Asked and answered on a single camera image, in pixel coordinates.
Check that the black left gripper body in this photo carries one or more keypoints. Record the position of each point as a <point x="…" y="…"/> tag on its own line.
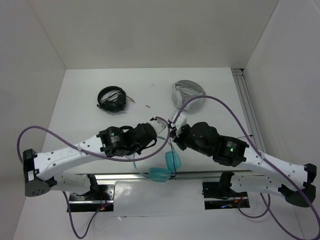
<point x="137" y="149"/>

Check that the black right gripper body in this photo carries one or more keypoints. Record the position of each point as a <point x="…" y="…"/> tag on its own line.
<point x="185" y="139"/>

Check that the teal cat-ear headphones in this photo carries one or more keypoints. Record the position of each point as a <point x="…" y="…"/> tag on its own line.
<point x="162" y="167"/>

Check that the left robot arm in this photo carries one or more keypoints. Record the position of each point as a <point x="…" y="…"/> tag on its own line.
<point x="45" y="171"/>

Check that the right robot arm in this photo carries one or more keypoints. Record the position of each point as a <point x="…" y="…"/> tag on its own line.
<point x="273" y="176"/>

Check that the black headphones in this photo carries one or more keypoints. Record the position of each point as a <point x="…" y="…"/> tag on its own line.
<point x="112" y="99"/>

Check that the white grey headphones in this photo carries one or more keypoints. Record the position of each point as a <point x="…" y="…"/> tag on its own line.
<point x="183" y="90"/>

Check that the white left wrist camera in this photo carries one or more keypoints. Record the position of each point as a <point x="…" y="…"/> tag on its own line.
<point x="159" y="124"/>

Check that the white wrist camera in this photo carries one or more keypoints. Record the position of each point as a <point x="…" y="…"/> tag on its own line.
<point x="159" y="124"/>
<point x="175" y="123"/>

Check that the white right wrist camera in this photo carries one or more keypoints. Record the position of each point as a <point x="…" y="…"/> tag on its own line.
<point x="175" y="123"/>

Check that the aluminium front rail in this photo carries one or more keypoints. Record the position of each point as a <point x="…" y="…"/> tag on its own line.
<point x="180" y="176"/>

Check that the aluminium rail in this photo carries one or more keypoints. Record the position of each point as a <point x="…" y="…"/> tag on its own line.
<point x="248" y="109"/>
<point x="180" y="176"/>

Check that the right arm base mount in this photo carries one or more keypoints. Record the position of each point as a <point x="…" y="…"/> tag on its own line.
<point x="218" y="195"/>

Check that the aluminium right side rail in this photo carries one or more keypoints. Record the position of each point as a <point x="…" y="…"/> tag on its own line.
<point x="248" y="109"/>

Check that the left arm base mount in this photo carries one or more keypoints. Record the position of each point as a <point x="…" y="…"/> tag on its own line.
<point x="92" y="197"/>

